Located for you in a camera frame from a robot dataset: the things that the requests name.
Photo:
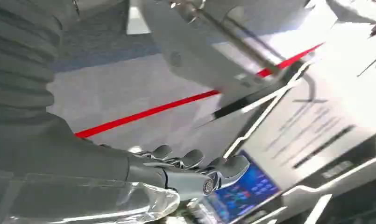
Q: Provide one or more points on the blue floor stripe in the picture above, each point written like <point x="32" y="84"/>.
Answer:
<point x="107" y="55"/>

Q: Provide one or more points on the metal rod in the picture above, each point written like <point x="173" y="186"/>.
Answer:
<point x="234" y="38"/>

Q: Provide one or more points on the white printed label panel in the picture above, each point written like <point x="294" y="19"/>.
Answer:
<point x="308" y="133"/>

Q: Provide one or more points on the white machine housing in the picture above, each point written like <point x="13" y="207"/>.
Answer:
<point x="345" y="77"/>

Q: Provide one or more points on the right arm ribbed grey sleeve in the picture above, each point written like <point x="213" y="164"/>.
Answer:
<point x="20" y="61"/>

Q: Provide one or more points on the red floor tape line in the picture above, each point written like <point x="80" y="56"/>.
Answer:
<point x="150" y="112"/>

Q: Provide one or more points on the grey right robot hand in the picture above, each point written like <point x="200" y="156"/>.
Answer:
<point x="67" y="154"/>

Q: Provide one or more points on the blue display screen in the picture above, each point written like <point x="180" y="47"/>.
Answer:
<point x="246" y="191"/>

